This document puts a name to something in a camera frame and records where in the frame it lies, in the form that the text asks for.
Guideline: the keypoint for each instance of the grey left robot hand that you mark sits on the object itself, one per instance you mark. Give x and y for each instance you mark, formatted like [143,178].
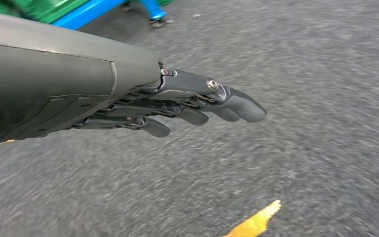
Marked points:
[62,81]

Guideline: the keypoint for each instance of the blue metal shelf rack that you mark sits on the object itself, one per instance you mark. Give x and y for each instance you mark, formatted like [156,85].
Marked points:
[88,11]

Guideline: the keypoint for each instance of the green plastic crate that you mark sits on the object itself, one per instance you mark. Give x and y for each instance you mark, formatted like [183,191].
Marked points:
[45,8]

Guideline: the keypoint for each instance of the yellow floor tape strip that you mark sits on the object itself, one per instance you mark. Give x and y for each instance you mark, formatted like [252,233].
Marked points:
[255,222]

